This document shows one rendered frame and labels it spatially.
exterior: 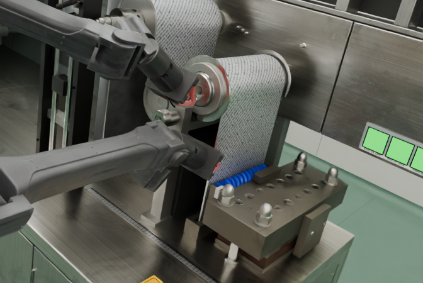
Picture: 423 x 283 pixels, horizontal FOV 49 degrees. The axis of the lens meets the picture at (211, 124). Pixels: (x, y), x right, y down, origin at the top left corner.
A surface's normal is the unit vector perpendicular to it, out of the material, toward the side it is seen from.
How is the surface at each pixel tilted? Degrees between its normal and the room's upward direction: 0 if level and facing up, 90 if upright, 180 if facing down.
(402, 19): 90
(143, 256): 0
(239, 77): 55
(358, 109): 90
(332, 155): 90
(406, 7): 90
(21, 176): 22
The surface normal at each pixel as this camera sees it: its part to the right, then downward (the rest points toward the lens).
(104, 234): 0.19, -0.91
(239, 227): -0.64, 0.17
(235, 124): 0.74, 0.38
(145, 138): 0.53, -0.75
